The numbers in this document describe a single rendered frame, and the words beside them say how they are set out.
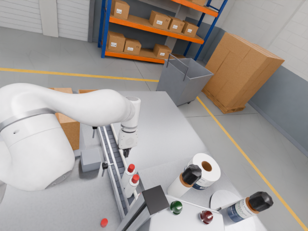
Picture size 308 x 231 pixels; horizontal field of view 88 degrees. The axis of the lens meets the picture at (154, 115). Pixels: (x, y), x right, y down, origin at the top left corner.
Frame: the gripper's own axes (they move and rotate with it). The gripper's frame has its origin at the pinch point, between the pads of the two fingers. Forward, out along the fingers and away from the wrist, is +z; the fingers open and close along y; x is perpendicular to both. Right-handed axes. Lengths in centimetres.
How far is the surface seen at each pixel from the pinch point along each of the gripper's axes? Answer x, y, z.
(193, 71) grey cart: 187, 219, -17
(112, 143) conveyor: 25.8, 0.8, 11.4
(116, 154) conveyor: 17.6, 0.9, 14.4
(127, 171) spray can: -7.6, -1.6, 5.5
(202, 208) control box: -51, -3, -24
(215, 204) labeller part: -30, 52, 31
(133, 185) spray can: -14.5, -1.1, 8.6
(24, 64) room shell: 288, -73, 10
